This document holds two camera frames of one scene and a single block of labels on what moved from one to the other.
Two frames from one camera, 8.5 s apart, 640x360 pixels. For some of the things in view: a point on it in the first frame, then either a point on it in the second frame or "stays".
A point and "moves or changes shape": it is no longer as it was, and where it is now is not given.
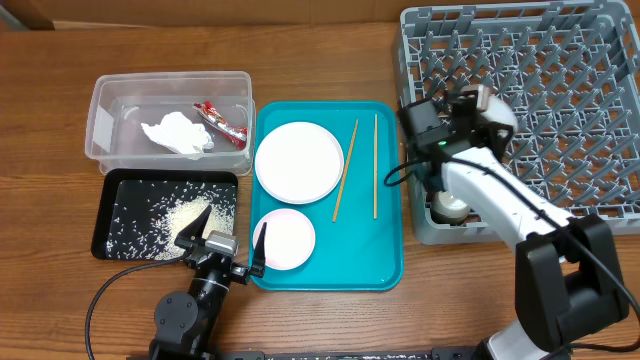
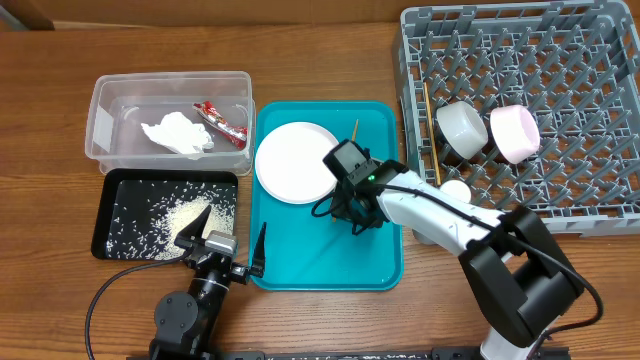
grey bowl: x=499 y=111 moves or changes shape
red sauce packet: x=237 y=135 stays
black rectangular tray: x=142 y=211 stays
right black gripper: x=491 y=132 → x=341 y=210
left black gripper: x=195 y=229 stays
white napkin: x=179 y=134 stays
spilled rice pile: x=149 y=216 stays
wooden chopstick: x=375 y=163 → x=439 y=182
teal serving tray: x=358 y=227 stays
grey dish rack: x=570 y=73 stays
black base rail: x=328 y=355 stays
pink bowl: x=289 y=240 → x=514 y=133
